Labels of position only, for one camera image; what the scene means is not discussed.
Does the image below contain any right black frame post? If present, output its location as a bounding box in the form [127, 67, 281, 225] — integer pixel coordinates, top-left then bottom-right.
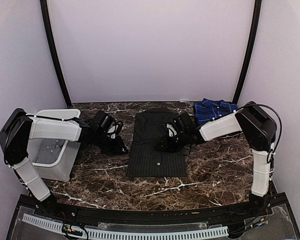
[232, 0, 262, 104]

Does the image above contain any black pinstriped long sleeve shirt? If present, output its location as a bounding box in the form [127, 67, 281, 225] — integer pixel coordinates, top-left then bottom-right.
[127, 108, 187, 178]

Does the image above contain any white slotted cable duct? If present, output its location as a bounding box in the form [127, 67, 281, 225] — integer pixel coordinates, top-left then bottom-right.
[22, 213, 229, 240]

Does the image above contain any blue plaid folded shirt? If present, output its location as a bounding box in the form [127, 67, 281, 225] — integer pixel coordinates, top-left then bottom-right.
[194, 98, 238, 125]

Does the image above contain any black front rail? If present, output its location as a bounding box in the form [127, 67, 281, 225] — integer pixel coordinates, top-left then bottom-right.
[56, 202, 257, 225]

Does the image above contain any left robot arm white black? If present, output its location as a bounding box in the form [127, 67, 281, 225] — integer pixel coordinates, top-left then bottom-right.
[0, 108, 128, 218]

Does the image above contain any left black frame post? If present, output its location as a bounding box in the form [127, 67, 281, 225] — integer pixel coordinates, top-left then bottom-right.
[39, 0, 72, 108]

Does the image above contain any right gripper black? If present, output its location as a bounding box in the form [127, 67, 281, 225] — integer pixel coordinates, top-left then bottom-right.
[154, 130, 189, 153]

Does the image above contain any white plastic bin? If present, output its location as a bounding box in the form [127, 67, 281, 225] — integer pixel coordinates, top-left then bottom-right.
[27, 108, 81, 182]

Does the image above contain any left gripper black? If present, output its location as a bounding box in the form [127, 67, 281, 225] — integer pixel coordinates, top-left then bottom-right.
[93, 130, 128, 156]

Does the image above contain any black frame post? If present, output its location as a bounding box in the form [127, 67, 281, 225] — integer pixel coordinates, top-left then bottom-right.
[39, 0, 72, 108]
[232, 0, 262, 104]

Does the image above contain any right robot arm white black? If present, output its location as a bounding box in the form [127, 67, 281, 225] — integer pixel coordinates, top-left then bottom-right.
[154, 101, 282, 197]

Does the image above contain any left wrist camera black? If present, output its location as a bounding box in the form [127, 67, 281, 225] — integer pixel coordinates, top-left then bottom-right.
[92, 110, 123, 135]

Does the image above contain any grey button shirt in bin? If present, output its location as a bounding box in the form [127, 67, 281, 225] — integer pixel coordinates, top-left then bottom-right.
[34, 139, 65, 164]

